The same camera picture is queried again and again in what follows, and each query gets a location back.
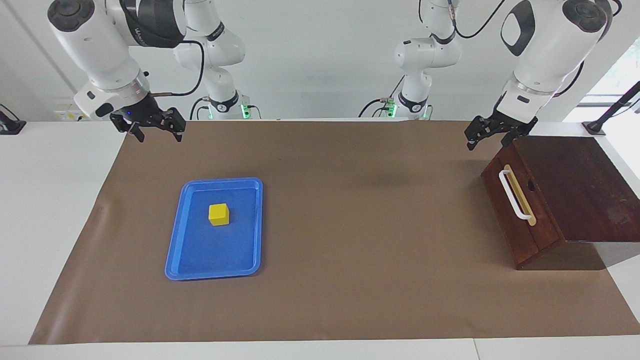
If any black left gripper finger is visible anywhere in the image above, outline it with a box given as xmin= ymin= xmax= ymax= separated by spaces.
xmin=481 ymin=116 xmax=507 ymax=138
xmin=464 ymin=116 xmax=493 ymax=151

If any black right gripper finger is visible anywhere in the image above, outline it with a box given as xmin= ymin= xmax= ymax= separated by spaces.
xmin=110 ymin=114 xmax=147 ymax=144
xmin=159 ymin=106 xmax=187 ymax=144

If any wooden drawer with white handle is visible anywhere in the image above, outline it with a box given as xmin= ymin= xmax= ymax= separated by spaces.
xmin=481 ymin=141 xmax=564 ymax=271

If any yellow cube block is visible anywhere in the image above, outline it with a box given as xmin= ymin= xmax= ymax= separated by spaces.
xmin=208 ymin=203 xmax=230 ymax=227

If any dark wooden drawer cabinet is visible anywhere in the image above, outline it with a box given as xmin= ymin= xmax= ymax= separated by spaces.
xmin=512 ymin=136 xmax=640 ymax=271

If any white power strip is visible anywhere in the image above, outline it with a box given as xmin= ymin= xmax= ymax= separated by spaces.
xmin=54 ymin=109 xmax=91 ymax=122

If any blue plastic tray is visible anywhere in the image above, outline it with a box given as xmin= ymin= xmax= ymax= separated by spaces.
xmin=164 ymin=177 xmax=264 ymax=281

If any brown paper table mat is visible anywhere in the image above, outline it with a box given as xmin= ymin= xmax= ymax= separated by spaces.
xmin=28 ymin=119 xmax=640 ymax=346

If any black right base cable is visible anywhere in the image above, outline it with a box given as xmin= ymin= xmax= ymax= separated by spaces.
xmin=189 ymin=96 xmax=212 ymax=121

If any black base cable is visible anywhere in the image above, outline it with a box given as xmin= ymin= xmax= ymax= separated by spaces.
xmin=189 ymin=96 xmax=212 ymax=121
xmin=358 ymin=75 xmax=405 ymax=119

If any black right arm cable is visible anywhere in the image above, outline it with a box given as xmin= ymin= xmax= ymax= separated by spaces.
xmin=149 ymin=40 xmax=206 ymax=98

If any black camera stand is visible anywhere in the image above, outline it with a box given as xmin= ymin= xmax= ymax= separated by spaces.
xmin=582 ymin=80 xmax=640 ymax=137

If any black left base cable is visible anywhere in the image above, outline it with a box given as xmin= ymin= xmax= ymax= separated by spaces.
xmin=358 ymin=75 xmax=405 ymax=119

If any black clamp mount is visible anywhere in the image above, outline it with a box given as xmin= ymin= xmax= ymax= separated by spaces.
xmin=0 ymin=103 xmax=27 ymax=136

